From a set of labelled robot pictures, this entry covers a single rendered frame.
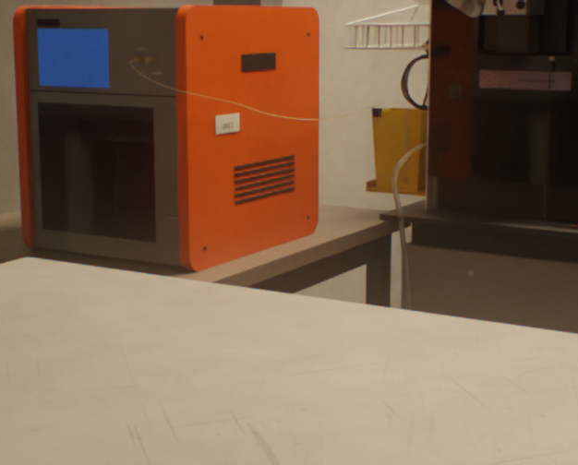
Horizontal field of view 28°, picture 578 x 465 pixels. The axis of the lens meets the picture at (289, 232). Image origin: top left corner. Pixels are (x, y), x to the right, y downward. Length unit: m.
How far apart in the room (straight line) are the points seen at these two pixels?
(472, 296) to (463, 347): 1.43
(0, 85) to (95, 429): 3.91
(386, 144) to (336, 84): 1.32
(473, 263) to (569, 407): 1.53
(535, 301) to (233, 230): 0.59
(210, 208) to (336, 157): 1.81
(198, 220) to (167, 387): 1.17
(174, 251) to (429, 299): 0.59
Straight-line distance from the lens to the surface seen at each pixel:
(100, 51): 1.92
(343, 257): 2.24
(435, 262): 2.21
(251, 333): 0.80
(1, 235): 2.23
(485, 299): 2.19
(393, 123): 2.32
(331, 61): 3.64
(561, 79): 2.16
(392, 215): 2.23
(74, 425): 0.63
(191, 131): 1.82
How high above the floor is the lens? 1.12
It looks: 11 degrees down
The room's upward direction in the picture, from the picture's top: straight up
